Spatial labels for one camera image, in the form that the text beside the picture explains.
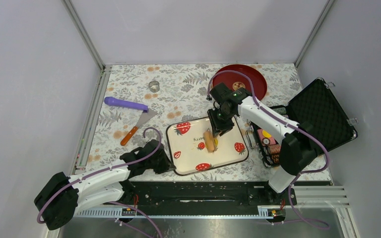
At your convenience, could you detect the purple handle tool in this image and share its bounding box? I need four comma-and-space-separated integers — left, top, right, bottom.
104, 97, 148, 112

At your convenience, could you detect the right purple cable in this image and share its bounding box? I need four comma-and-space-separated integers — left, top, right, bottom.
207, 69, 331, 231

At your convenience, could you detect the wooden dough roller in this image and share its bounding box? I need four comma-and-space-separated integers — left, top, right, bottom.
203, 129, 216, 153

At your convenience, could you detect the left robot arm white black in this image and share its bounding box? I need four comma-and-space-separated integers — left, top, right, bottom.
34, 139, 175, 231

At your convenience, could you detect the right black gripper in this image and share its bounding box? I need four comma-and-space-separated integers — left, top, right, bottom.
207, 106, 235, 138

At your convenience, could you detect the black foam-lined case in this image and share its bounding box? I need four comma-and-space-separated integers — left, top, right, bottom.
251, 78, 358, 168

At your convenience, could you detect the orange handle metal scraper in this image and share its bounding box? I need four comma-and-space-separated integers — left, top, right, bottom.
120, 109, 158, 146

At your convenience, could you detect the red round plate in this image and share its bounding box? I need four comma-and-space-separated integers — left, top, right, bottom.
211, 64, 267, 101

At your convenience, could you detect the strawberry print tray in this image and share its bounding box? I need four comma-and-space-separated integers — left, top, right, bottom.
166, 117, 249, 176

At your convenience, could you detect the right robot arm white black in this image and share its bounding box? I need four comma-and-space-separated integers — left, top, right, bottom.
207, 83, 318, 204

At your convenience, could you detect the metal ring cutter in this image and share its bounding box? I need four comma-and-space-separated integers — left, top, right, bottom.
148, 80, 160, 93

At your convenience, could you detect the yellow dough disc in case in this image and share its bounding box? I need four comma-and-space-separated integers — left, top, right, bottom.
262, 130, 272, 138

